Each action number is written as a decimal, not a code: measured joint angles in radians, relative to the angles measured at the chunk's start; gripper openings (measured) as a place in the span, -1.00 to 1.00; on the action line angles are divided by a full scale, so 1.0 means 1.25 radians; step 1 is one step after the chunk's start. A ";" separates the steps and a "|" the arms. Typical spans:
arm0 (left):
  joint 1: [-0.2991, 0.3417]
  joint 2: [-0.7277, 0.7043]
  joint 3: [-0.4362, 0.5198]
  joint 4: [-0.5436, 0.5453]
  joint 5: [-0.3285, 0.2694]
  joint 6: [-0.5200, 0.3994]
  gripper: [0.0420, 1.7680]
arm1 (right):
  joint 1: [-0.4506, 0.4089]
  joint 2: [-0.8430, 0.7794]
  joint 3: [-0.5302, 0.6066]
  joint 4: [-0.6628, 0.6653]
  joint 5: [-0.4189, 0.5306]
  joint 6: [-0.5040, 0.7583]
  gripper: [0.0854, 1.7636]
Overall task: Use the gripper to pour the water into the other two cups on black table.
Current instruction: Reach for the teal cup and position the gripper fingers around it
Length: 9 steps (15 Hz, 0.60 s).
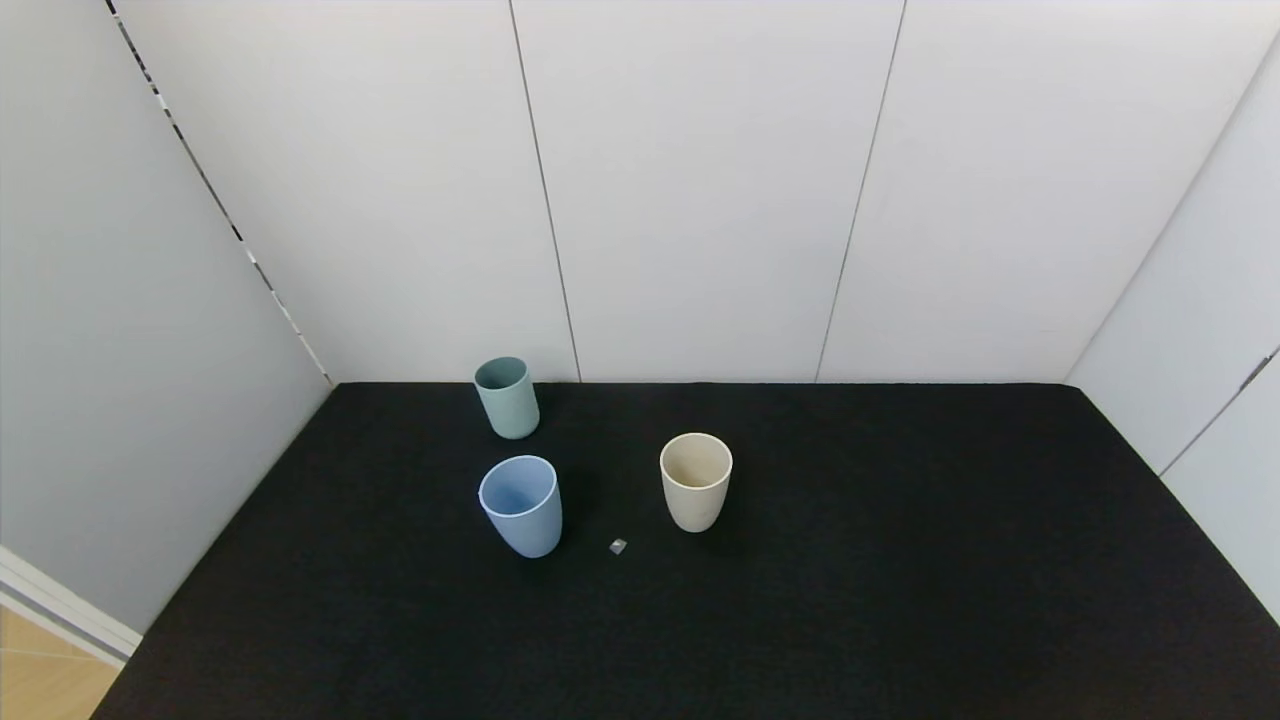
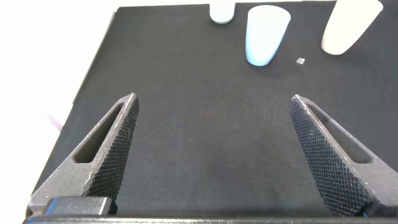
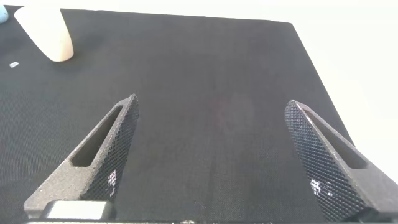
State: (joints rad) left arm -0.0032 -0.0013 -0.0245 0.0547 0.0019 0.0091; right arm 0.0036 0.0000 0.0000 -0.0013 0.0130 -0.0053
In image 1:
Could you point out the white baseboard strip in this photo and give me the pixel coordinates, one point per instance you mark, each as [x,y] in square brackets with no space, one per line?
[60,605]

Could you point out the beige plastic cup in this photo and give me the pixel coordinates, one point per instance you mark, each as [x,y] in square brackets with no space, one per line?
[695,505]

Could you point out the teal plastic cup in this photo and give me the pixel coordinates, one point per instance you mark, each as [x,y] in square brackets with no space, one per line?
[510,405]

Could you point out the light blue plastic cup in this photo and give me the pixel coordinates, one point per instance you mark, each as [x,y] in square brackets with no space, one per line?
[525,520]

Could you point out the grey wall panel latch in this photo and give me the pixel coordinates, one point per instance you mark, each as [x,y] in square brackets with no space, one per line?
[1256,372]

